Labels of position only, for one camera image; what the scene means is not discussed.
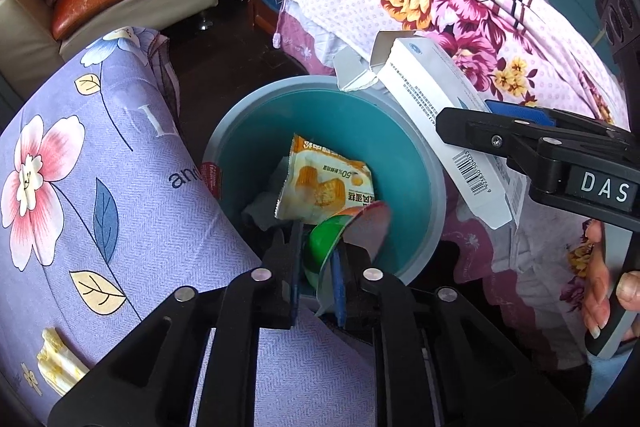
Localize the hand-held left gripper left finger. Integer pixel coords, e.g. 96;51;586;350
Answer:
47;219;306;427

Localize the white tissue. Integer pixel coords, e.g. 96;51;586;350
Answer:
243;157;292;230

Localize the red snack wrapper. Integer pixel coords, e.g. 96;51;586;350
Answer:
201;161;222;200

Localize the orange cake wrapper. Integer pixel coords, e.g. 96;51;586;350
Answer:
274;133;376;225

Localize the yellow patterned tissue packet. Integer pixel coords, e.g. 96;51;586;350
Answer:
37;327;91;398

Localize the white cardboard medicine box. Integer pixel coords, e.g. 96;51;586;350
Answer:
334;31;526;230

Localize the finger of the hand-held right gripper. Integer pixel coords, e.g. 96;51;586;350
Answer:
435;107;568;208
484;99;631;145

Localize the person's right hand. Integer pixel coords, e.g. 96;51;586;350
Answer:
580;218;640;340

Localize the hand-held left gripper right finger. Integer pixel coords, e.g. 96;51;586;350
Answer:
330;243;581;427

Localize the beige leather sofa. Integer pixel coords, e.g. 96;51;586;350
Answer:
0;0;218;80

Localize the teal trash bin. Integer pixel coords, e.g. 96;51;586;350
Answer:
201;75;447;288

